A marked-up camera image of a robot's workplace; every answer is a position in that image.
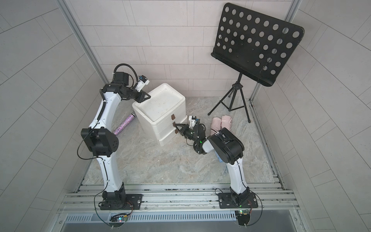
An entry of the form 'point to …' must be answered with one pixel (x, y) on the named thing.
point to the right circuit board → (243, 217)
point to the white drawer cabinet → (165, 108)
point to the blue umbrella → (219, 157)
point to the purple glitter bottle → (124, 123)
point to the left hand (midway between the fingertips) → (150, 93)
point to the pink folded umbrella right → (226, 122)
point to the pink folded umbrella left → (216, 125)
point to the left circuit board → (118, 220)
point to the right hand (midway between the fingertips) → (175, 126)
